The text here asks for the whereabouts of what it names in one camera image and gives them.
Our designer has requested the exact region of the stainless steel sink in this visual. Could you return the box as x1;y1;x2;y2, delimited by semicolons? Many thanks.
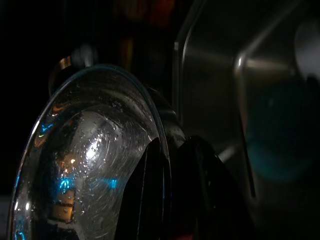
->
171;0;320;240

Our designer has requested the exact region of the clear glass bowl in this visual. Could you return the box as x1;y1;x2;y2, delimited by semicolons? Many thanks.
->
7;63;186;240

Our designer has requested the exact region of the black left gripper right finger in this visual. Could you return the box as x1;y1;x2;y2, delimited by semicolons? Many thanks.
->
172;136;256;240

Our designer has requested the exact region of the teal bowl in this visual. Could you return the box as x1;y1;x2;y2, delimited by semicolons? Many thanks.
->
246;82;316;182

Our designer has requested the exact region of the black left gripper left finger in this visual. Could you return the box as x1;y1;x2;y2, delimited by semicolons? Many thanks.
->
117;137;172;240

